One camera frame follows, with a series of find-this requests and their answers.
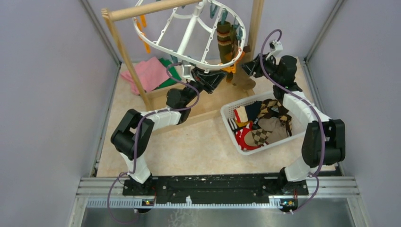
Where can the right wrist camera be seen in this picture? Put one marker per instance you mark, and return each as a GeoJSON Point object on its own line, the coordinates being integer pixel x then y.
{"type": "Point", "coordinates": [275, 48]}

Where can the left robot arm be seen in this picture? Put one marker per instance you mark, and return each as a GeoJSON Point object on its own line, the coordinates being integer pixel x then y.
{"type": "Point", "coordinates": [132, 134]}

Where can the green cloth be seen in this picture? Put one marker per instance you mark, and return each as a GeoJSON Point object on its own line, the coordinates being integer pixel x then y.
{"type": "Point", "coordinates": [173, 72]}

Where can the white plastic laundry basket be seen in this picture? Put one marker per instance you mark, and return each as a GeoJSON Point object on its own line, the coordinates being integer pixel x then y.
{"type": "Point", "coordinates": [228, 115]}

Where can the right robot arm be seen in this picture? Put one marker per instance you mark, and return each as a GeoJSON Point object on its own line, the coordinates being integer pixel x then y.
{"type": "Point", "coordinates": [324, 141]}

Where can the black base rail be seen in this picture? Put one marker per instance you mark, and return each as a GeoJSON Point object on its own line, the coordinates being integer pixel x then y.
{"type": "Point", "coordinates": [237, 189]}

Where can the tan ribbed sock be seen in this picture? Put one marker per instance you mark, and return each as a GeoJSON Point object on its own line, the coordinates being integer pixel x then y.
{"type": "Point", "coordinates": [240, 78]}

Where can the red white striped sock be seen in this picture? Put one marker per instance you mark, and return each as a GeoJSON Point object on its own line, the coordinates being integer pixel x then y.
{"type": "Point", "coordinates": [244, 126]}

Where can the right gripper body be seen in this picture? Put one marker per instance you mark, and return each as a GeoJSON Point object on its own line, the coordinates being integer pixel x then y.
{"type": "Point", "coordinates": [270, 69]}

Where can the navy blue sock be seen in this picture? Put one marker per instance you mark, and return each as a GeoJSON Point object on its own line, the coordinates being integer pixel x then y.
{"type": "Point", "coordinates": [253, 110]}

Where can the olive striped sock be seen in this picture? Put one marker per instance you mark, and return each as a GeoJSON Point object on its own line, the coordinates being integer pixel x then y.
{"type": "Point", "coordinates": [235, 38]}
{"type": "Point", "coordinates": [224, 38]}

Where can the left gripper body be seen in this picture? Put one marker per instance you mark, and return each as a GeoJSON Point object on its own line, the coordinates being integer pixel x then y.
{"type": "Point", "coordinates": [199, 84]}

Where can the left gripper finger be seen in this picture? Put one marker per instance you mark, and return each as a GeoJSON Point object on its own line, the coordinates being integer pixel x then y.
{"type": "Point", "coordinates": [212, 80]}
{"type": "Point", "coordinates": [198, 73]}

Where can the pink cloth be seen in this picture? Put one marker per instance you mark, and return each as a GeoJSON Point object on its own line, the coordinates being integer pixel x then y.
{"type": "Point", "coordinates": [151, 73]}

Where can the wooden hanger rack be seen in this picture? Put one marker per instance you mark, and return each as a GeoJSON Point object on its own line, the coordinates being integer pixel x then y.
{"type": "Point", "coordinates": [111, 17]}

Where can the white oval clip hanger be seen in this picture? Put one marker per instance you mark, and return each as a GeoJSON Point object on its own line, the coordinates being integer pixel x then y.
{"type": "Point", "coordinates": [207, 14]}

